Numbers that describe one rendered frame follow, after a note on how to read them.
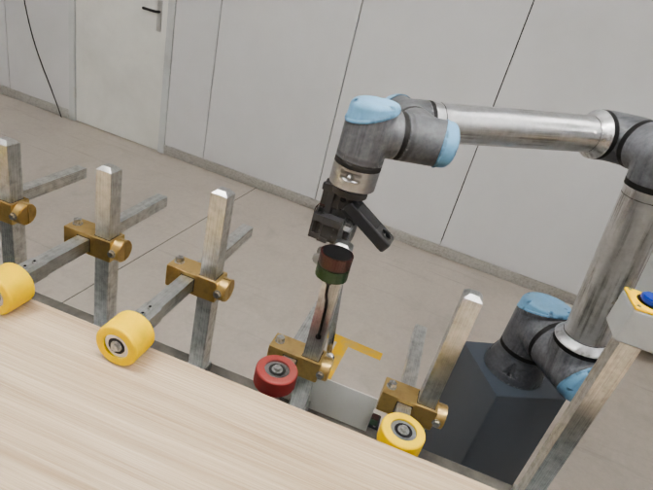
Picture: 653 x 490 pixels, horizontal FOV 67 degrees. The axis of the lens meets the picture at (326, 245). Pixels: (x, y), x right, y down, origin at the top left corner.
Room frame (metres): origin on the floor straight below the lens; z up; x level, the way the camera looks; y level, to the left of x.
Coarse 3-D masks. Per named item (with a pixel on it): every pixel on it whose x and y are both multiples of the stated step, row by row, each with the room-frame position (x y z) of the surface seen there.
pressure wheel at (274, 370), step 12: (264, 360) 0.72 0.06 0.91; (276, 360) 0.73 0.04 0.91; (288, 360) 0.74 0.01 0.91; (264, 372) 0.69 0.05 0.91; (276, 372) 0.70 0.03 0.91; (288, 372) 0.71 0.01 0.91; (264, 384) 0.67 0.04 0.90; (276, 384) 0.67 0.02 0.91; (288, 384) 0.68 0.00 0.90; (276, 396) 0.67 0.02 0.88
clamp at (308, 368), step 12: (276, 336) 0.84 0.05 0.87; (288, 336) 0.85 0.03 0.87; (276, 348) 0.81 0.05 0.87; (288, 348) 0.81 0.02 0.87; (300, 348) 0.83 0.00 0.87; (300, 360) 0.80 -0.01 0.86; (312, 360) 0.80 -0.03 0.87; (324, 360) 0.81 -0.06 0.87; (300, 372) 0.80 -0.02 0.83; (312, 372) 0.79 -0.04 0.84; (324, 372) 0.79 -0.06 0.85
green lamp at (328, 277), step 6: (318, 264) 0.76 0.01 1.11; (318, 270) 0.76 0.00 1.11; (324, 270) 0.75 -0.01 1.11; (318, 276) 0.75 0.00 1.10; (324, 276) 0.74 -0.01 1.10; (330, 276) 0.74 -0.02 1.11; (336, 276) 0.74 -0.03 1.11; (342, 276) 0.75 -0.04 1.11; (330, 282) 0.74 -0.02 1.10; (336, 282) 0.74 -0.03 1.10; (342, 282) 0.75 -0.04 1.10
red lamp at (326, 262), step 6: (324, 246) 0.78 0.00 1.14; (324, 258) 0.75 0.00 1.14; (324, 264) 0.75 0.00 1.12; (330, 264) 0.74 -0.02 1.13; (336, 264) 0.74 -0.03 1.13; (342, 264) 0.75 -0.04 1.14; (348, 264) 0.75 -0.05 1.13; (330, 270) 0.74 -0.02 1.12; (336, 270) 0.74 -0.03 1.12; (342, 270) 0.75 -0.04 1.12; (348, 270) 0.76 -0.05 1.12
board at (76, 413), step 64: (0, 320) 0.65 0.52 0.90; (64, 320) 0.69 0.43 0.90; (0, 384) 0.52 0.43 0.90; (64, 384) 0.56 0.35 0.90; (128, 384) 0.59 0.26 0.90; (192, 384) 0.62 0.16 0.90; (0, 448) 0.43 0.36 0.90; (64, 448) 0.45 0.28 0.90; (128, 448) 0.47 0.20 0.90; (192, 448) 0.50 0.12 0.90; (256, 448) 0.53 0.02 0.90; (320, 448) 0.56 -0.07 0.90; (384, 448) 0.60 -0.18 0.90
